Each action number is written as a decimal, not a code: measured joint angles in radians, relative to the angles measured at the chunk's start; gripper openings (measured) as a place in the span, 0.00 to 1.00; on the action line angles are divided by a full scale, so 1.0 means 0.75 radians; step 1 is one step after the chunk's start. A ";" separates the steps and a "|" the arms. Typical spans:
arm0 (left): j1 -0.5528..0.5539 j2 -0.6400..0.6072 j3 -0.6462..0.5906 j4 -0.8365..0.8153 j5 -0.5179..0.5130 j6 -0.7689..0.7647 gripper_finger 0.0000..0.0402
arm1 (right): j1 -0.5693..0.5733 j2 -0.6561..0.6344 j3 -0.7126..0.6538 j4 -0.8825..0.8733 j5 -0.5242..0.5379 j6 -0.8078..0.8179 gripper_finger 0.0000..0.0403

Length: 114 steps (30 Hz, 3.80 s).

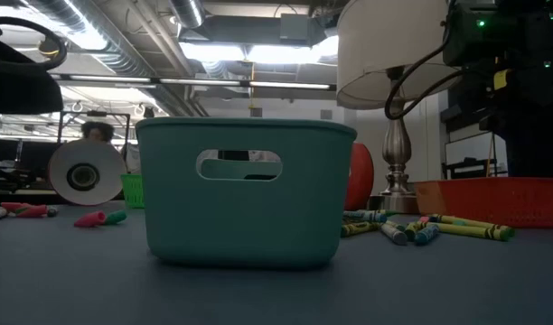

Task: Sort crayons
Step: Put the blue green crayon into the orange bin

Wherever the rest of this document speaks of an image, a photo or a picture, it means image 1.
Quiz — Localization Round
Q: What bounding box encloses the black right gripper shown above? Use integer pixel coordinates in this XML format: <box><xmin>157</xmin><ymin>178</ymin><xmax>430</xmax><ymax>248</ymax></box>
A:
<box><xmin>442</xmin><ymin>0</ymin><xmax>553</xmax><ymax>178</ymax></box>

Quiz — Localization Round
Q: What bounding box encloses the person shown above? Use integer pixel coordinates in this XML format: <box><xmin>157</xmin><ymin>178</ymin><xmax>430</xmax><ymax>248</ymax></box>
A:
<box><xmin>80</xmin><ymin>120</ymin><xmax>117</xmax><ymax>144</ymax></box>

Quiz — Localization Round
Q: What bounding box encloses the black bench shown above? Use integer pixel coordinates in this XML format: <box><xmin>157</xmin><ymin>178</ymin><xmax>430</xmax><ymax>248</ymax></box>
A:
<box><xmin>442</xmin><ymin>156</ymin><xmax>509</xmax><ymax>180</ymax></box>

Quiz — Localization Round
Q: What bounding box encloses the yellow-green crayon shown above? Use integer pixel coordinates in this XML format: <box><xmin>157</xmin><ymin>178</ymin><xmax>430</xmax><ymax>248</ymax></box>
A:
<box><xmin>432</xmin><ymin>221</ymin><xmax>515</xmax><ymax>242</ymax></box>
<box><xmin>429</xmin><ymin>213</ymin><xmax>503</xmax><ymax>229</ymax></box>

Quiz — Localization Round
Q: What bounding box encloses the green-yellow crayon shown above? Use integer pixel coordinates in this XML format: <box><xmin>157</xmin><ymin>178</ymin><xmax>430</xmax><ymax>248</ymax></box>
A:
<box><xmin>404</xmin><ymin>218</ymin><xmax>429</xmax><ymax>242</ymax></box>

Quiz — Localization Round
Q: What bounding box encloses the blue crayon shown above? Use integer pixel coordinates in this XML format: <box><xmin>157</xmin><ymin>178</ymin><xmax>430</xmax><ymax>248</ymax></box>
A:
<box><xmin>414</xmin><ymin>224</ymin><xmax>441</xmax><ymax>246</ymax></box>
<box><xmin>342</xmin><ymin>209</ymin><xmax>389</xmax><ymax>224</ymax></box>

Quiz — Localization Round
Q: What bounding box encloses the black background gantry frame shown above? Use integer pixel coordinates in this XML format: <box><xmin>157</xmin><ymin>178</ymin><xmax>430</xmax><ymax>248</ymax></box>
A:
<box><xmin>56</xmin><ymin>109</ymin><xmax>133</xmax><ymax>150</ymax></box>

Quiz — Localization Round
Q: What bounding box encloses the teal plastic bin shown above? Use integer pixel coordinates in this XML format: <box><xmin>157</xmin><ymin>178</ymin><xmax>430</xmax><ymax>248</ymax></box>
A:
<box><xmin>135</xmin><ymin>116</ymin><xmax>358</xmax><ymax>271</ymax></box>

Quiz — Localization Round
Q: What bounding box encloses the white shade table lamp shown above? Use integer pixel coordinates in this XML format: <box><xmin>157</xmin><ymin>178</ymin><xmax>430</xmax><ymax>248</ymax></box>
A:
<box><xmin>335</xmin><ymin>0</ymin><xmax>462</xmax><ymax>214</ymax></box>

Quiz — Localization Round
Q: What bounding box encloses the green eraser cap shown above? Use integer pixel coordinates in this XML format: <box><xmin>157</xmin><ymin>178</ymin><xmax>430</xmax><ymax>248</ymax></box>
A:
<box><xmin>102</xmin><ymin>209</ymin><xmax>127</xmax><ymax>226</ymax></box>

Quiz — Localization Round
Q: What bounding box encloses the yellow cable reel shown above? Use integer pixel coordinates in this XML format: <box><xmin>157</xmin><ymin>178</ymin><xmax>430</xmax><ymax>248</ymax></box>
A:
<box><xmin>36</xmin><ymin>34</ymin><xmax>70</xmax><ymax>60</ymax></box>

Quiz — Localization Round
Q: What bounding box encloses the grey ceiling duct box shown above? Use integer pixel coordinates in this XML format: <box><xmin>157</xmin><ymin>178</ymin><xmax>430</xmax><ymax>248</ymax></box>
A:
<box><xmin>181</xmin><ymin>12</ymin><xmax>328</xmax><ymax>49</ymax></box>

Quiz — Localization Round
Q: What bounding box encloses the green mesh basket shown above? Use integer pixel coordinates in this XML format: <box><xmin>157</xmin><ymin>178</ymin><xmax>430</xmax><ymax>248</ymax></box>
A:
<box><xmin>120</xmin><ymin>173</ymin><xmax>146</xmax><ymax>209</ymax></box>

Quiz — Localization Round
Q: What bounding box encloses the large white paper roll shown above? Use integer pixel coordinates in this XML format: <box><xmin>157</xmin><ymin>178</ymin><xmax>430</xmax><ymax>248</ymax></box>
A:
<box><xmin>48</xmin><ymin>138</ymin><xmax>375</xmax><ymax>211</ymax></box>

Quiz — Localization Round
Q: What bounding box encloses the silver ceiling air duct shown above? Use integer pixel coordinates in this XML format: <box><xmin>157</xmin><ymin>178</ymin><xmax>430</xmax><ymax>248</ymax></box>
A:
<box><xmin>168</xmin><ymin>0</ymin><xmax>206</xmax><ymax>29</ymax></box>

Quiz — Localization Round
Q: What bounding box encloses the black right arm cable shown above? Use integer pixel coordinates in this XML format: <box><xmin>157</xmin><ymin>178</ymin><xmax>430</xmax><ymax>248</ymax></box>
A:
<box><xmin>383</xmin><ymin>0</ymin><xmax>468</xmax><ymax>121</ymax></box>

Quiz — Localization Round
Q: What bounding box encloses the red mesh basket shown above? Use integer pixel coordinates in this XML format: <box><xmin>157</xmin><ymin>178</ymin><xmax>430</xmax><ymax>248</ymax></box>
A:
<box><xmin>411</xmin><ymin>176</ymin><xmax>553</xmax><ymax>229</ymax></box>

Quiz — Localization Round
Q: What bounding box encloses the long ceiling light strip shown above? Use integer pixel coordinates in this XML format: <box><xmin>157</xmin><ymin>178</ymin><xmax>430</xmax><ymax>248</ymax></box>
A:
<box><xmin>50</xmin><ymin>74</ymin><xmax>337</xmax><ymax>90</ymax></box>

